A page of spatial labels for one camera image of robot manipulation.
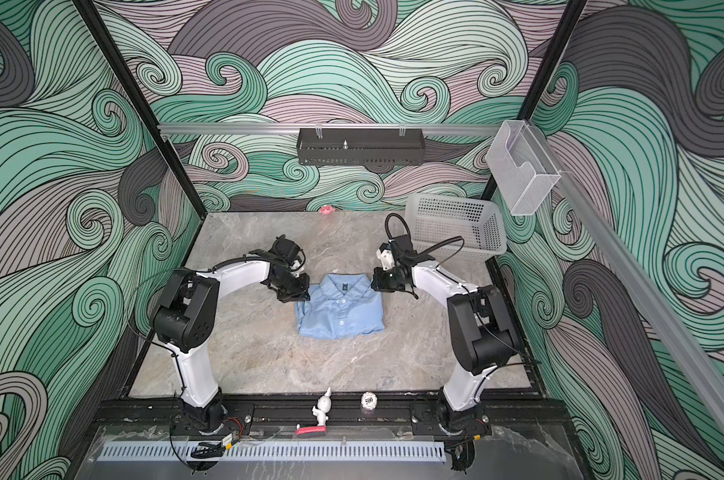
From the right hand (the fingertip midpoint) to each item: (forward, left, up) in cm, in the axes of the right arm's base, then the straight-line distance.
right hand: (373, 284), depth 92 cm
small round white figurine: (-33, +2, 0) cm, 33 cm away
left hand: (-2, +20, -4) cm, 21 cm away
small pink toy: (+36, +18, -3) cm, 41 cm away
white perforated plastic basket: (+32, -41, -5) cm, 52 cm away
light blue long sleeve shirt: (-6, +9, -2) cm, 12 cm away
